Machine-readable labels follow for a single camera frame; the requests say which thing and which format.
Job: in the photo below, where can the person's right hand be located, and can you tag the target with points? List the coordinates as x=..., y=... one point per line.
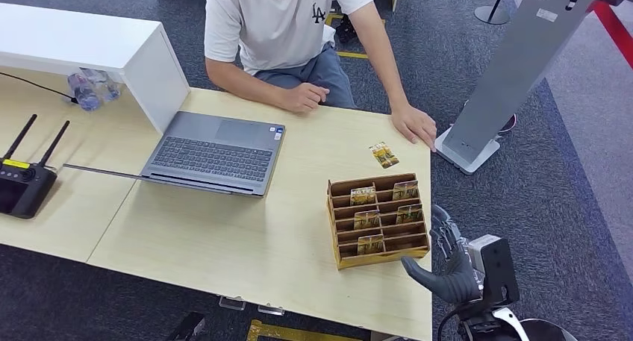
x=304, y=97

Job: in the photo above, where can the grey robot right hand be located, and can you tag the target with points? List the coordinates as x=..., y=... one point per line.
x=457, y=279

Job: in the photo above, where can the red barrier belt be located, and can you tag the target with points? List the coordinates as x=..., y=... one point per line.
x=615, y=30

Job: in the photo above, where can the person's right forearm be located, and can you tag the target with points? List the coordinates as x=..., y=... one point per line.
x=245, y=84

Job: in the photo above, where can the person's left hand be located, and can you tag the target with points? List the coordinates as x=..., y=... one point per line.
x=413, y=123

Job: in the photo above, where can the black flat floor object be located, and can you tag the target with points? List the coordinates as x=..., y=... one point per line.
x=188, y=326

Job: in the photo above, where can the grey robot torso shell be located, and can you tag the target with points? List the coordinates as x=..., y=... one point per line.
x=544, y=331

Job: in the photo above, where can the white desk shelf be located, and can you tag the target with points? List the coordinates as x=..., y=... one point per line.
x=74, y=37

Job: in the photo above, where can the grey stanchion post base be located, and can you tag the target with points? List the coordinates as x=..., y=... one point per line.
x=492, y=15

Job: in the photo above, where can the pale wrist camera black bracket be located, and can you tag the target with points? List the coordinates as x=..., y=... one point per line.
x=497, y=269

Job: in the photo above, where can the person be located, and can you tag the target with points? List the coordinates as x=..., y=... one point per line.
x=277, y=27

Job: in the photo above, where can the grey open laptop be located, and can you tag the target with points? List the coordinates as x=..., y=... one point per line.
x=217, y=153

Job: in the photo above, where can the person's left forearm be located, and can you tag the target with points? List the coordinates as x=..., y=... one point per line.
x=390, y=74

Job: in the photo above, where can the black chair base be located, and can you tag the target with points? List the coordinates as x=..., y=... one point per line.
x=346, y=31

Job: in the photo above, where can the grey kiosk stand white base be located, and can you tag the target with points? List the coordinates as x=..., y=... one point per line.
x=514, y=62

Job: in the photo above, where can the yellow floor tape outline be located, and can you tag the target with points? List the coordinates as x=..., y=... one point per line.
x=352, y=55

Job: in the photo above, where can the yellow floor tape strip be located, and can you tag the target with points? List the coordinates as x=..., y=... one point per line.
x=282, y=333

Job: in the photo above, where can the black controller with two antennas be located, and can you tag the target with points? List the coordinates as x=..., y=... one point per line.
x=25, y=185

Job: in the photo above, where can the clear plastic water bottle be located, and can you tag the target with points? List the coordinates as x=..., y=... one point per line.
x=85, y=94
x=109, y=84

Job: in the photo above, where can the clear acrylic bracket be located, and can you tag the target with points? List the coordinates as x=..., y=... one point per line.
x=232, y=303
x=271, y=310

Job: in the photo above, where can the wooden card holder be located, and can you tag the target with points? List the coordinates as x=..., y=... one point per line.
x=338, y=235

